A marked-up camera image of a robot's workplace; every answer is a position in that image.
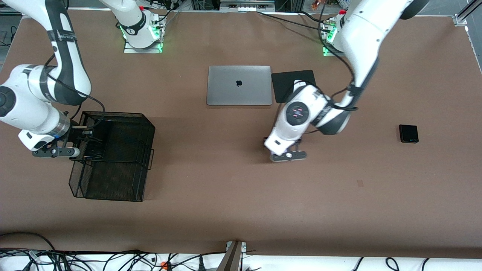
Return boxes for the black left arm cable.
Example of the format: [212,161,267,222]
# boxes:
[301,0,359,135]

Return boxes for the black looped floor cable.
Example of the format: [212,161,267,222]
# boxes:
[0,232,57,252]

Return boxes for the grey closed laptop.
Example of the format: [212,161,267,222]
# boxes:
[206,65,272,106]

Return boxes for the black table cable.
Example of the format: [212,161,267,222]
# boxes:
[297,11,329,24]
[257,11,329,32]

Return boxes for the black mouse pad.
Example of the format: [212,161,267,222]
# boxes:
[271,70,317,104]

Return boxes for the grey metal camera post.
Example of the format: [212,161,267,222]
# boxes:
[217,241,248,271]

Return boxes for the grey power strip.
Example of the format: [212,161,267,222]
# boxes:
[220,0,276,12]

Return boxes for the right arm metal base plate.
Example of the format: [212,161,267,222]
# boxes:
[124,36,163,54]

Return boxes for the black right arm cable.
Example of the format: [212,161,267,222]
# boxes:
[44,53,106,125]

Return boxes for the long black smartphone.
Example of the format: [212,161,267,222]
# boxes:
[86,121,113,159]

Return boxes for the black flip phone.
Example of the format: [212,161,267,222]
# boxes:
[398,124,419,144]

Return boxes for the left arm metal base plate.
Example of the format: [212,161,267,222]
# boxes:
[323,42,346,57]

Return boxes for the tangled black floor cables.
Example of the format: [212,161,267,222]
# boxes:
[0,248,226,271]

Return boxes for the aluminium frame profile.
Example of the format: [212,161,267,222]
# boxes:
[453,0,482,27]

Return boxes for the black mesh two-tier tray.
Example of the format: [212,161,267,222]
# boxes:
[69,111,156,202]

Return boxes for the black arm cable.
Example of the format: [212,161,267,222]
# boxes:
[301,0,359,135]
[44,53,106,125]

